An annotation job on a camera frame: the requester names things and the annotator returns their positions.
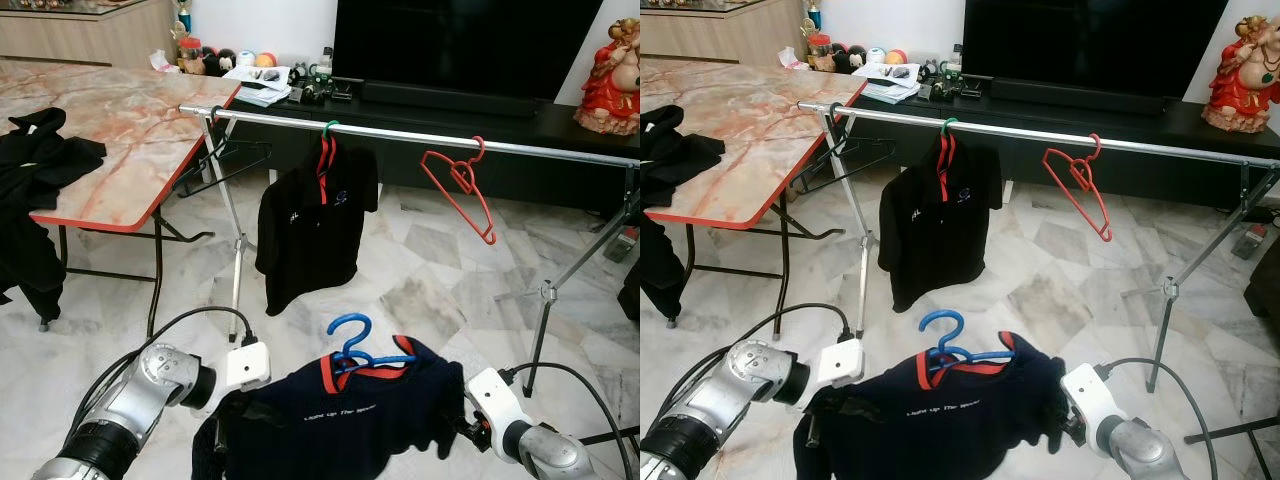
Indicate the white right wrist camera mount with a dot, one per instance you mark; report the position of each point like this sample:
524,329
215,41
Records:
495,400
1090,395

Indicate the green hanger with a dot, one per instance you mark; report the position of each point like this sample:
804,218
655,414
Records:
330,124
948,122

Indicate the black electronic gadgets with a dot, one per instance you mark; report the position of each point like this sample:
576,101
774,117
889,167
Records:
950,88
320,90

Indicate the marble-print folding table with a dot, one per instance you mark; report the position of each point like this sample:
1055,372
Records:
740,130
100,130

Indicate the black clothes pile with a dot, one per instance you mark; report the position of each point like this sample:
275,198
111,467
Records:
670,160
30,170

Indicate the black television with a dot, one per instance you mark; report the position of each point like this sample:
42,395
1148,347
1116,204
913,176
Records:
460,45
1090,45

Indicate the stack of white papers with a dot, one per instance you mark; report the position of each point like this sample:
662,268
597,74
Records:
258,82
888,80

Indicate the navy shirt red collar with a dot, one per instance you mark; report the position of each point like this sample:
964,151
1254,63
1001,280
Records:
940,430
330,430

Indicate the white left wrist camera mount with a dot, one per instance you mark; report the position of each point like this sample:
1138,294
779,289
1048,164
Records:
840,362
248,365

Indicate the light wooden cabinet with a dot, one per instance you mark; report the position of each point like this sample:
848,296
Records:
720,32
80,35

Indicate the gold trophy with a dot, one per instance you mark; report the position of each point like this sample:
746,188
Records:
813,14
183,15

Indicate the black plush toy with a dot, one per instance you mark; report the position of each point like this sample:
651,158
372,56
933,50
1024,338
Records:
220,62
850,60

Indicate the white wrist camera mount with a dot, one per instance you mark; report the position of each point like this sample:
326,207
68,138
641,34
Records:
495,400
1090,395
840,362
248,365

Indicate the pink tissue pack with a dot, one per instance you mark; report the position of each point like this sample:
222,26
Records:
163,62
793,60

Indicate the red plastic hanger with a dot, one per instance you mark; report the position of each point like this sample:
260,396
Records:
465,177
1083,177

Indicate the jar with red lid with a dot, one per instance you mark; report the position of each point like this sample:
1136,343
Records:
190,58
820,55

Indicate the white ball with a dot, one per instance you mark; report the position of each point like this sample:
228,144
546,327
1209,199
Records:
877,55
251,57

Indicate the power strip with red switch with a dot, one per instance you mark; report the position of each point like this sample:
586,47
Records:
1250,243
622,245

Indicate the black polo shirt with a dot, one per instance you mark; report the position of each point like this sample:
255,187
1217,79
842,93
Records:
310,240
935,240

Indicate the clear bottle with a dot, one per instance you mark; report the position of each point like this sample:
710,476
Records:
955,62
326,65

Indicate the orange ball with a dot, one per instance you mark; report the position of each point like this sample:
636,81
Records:
267,60
896,57

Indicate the silver metal clothes rack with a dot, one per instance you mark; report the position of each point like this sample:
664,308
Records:
400,133
1020,131

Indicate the black TV console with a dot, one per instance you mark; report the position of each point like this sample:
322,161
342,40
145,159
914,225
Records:
560,125
1190,122

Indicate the blue plastic hanger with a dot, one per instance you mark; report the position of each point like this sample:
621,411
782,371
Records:
350,317
940,314

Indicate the red laughing Buddha statue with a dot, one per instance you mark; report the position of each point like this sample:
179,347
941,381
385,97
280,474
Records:
1240,85
605,90

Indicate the black soundbar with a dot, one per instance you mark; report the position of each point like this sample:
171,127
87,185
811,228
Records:
1080,95
450,98

